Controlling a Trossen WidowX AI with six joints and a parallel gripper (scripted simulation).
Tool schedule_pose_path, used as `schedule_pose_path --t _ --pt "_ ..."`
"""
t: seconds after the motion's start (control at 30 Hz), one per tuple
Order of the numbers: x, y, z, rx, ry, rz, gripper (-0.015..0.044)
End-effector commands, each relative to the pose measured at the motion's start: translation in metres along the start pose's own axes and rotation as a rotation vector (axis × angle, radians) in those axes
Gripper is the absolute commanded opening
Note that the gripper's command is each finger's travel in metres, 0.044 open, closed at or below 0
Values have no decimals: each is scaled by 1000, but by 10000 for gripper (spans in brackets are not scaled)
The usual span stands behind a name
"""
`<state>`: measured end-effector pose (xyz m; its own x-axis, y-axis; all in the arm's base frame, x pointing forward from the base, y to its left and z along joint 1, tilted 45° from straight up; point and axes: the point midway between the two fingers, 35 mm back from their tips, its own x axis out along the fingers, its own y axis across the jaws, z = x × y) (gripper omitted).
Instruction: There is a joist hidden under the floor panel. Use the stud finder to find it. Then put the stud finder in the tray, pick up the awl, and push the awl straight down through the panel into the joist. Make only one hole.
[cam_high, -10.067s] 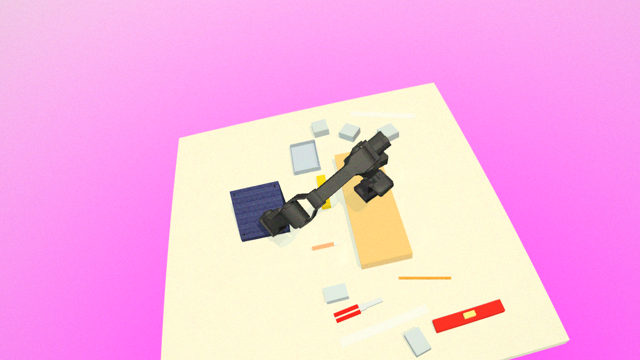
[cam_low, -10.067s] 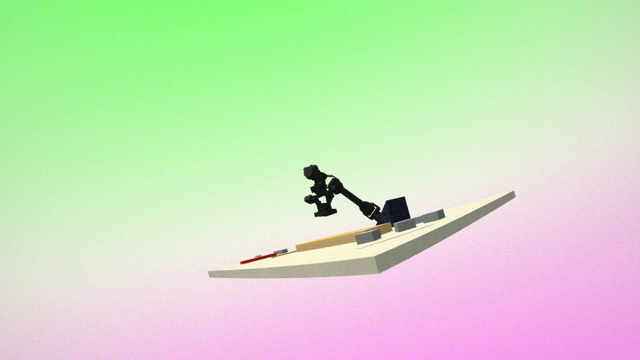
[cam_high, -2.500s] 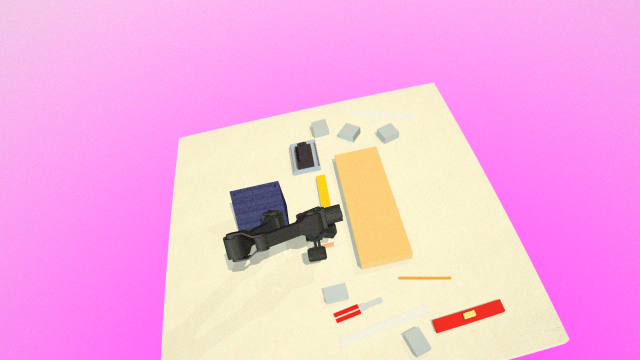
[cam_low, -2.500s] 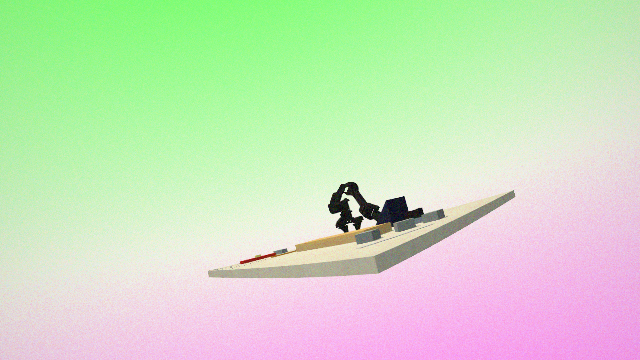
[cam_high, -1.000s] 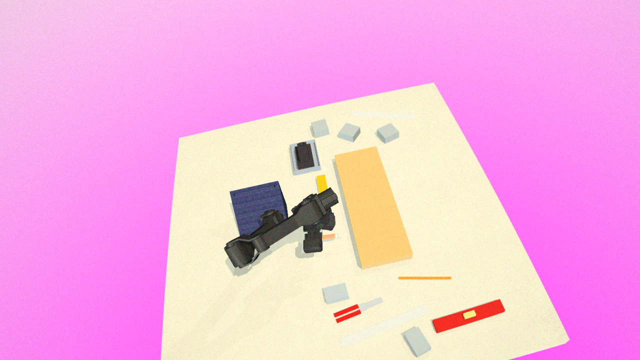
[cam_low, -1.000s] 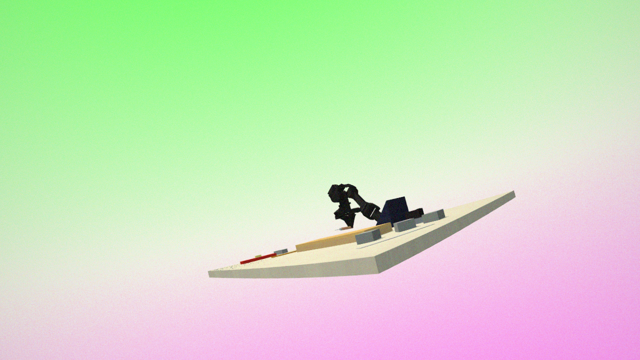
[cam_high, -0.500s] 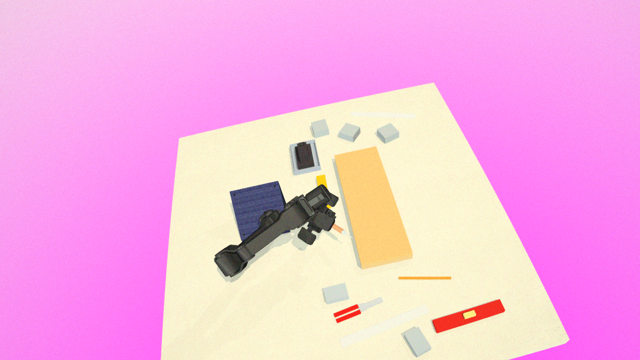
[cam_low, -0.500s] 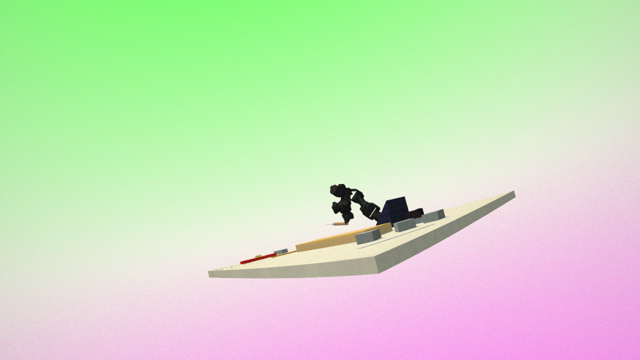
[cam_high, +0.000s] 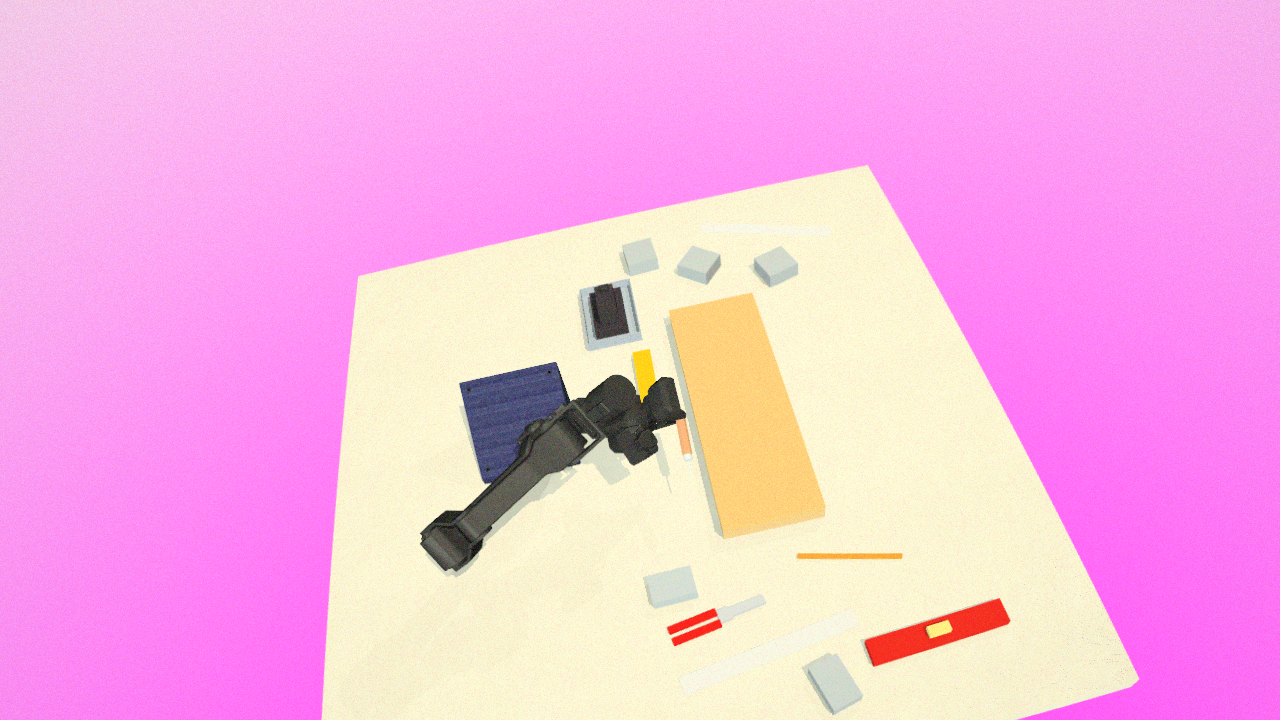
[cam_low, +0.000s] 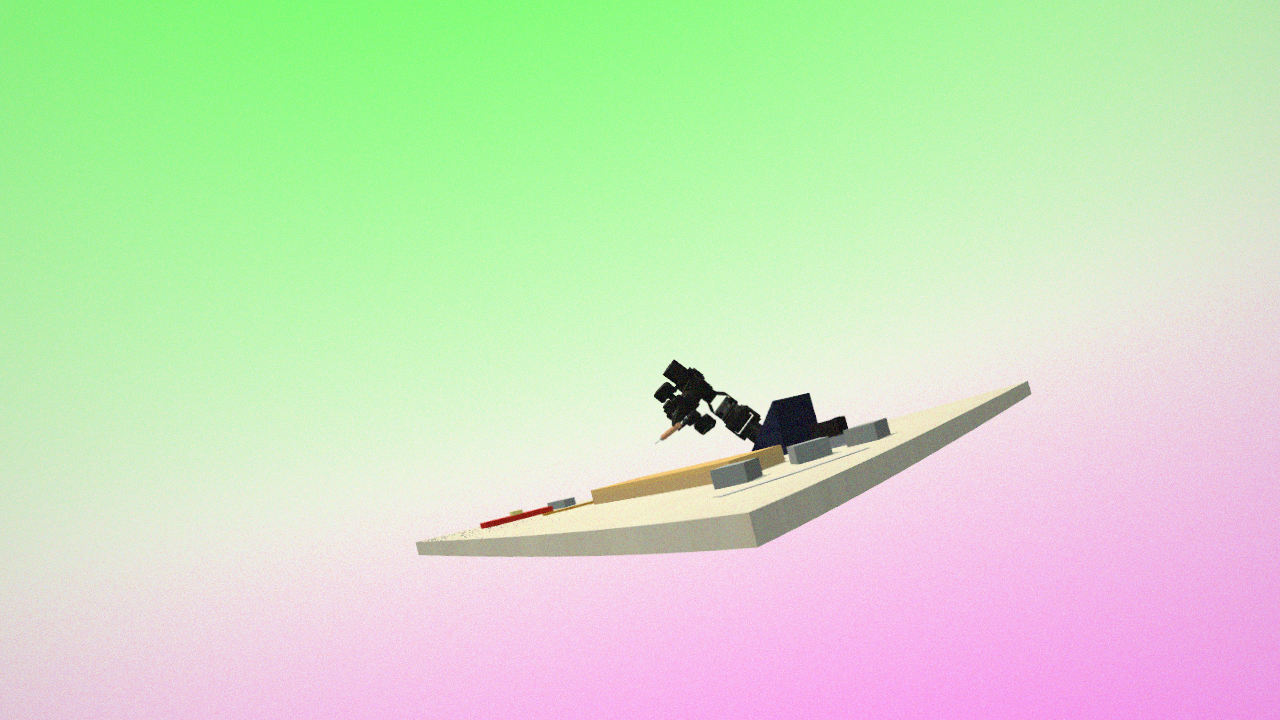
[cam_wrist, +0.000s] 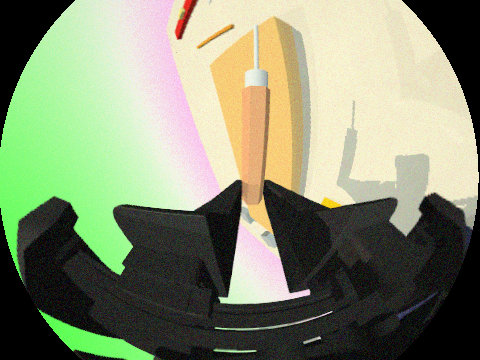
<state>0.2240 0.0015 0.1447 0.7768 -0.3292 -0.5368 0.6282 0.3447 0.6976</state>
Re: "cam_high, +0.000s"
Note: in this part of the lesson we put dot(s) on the yellow flat bar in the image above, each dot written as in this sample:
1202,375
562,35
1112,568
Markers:
644,371

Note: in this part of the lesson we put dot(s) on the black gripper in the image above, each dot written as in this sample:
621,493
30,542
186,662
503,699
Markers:
661,406

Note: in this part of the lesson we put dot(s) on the tan rectangular panel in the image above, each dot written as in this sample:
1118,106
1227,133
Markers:
760,472

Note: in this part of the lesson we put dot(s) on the red flat bar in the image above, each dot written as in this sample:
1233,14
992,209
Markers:
936,632

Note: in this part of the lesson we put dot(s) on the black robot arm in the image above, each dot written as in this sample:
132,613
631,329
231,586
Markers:
546,446

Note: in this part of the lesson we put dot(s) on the awl with tan handle and thin metal point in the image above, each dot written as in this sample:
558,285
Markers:
685,442

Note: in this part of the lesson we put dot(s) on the orange thin bar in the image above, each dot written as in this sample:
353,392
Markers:
849,556

